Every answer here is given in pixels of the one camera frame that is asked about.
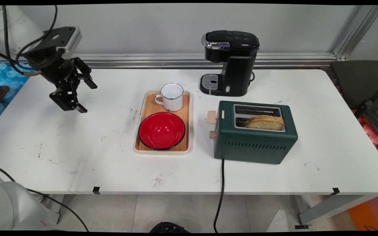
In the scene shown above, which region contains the dark green toaster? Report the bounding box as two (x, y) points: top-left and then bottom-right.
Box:
(213, 100), (298, 165)

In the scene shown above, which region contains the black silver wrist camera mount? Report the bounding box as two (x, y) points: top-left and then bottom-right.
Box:
(20, 26), (82, 61)

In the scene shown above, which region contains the wooden tray with cream rim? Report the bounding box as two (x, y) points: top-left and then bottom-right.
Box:
(133, 90), (194, 155)

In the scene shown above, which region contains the red bowl with black rim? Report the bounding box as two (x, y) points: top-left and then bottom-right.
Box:
(138, 112), (186, 151)

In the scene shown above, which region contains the orange floor mat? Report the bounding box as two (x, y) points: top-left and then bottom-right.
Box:
(348, 196), (378, 232)

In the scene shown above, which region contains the black round object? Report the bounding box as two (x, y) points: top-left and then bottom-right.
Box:
(149, 222), (190, 233)

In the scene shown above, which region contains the black floor cable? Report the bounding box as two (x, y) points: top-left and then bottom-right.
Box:
(0, 162), (90, 232)

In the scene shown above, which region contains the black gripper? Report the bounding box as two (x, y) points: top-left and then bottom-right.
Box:
(28, 47), (98, 114)

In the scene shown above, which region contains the slanted aluminium post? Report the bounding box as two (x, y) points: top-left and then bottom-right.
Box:
(333, 5), (378, 61)

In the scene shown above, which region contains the grey table leg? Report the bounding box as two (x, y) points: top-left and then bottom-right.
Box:
(295, 195), (374, 226)

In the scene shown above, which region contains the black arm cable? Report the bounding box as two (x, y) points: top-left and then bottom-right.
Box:
(14, 5), (58, 71)
(0, 6), (42, 76)

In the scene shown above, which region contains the white enamel mug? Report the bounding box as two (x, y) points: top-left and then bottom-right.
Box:
(155, 83), (184, 112)

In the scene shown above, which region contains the black toaster power cord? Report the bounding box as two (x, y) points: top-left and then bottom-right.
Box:
(213, 159), (225, 232)

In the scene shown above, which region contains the horizontal aluminium rail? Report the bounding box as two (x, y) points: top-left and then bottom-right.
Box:
(0, 53), (338, 69)

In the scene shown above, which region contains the toasted bread slice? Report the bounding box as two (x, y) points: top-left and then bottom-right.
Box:
(243, 115), (285, 131)

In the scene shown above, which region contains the red plastic bag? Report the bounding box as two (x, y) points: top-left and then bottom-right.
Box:
(352, 110), (378, 155)

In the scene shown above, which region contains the black coffee machine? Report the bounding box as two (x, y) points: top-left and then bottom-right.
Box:
(199, 30), (260, 97)

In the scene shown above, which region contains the blue patterned cloth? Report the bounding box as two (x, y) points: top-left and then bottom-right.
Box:
(0, 62), (36, 129)

